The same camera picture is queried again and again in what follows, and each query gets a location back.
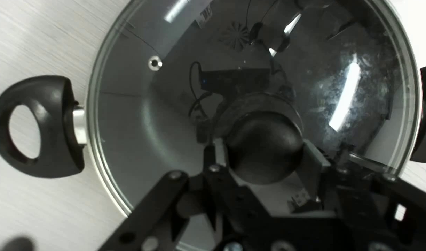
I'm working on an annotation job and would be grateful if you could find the black cooking pot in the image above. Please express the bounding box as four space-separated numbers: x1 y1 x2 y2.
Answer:
0 0 426 221

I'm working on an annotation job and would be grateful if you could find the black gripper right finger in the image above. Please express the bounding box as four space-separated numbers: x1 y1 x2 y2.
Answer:
299 139 426 243

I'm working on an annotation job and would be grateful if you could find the glass lid with black knob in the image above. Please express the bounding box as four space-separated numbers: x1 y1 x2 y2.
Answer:
86 0 422 221

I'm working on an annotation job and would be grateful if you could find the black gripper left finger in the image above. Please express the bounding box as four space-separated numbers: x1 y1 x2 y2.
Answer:
97 144 252 251

